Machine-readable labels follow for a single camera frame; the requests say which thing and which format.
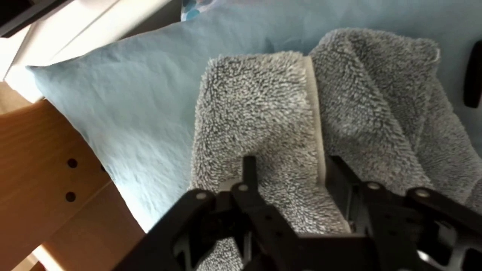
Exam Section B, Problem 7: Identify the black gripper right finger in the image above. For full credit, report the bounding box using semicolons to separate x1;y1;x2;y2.
326;157;482;271

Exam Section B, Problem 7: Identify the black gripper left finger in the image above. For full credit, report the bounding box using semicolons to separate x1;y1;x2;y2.
113;156;299;271

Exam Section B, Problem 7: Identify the grey-blue terry towel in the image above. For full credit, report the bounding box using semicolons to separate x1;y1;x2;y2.
192;29;482;235

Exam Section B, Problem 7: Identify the light blue pillow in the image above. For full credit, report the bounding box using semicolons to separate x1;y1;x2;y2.
29;0;482;231

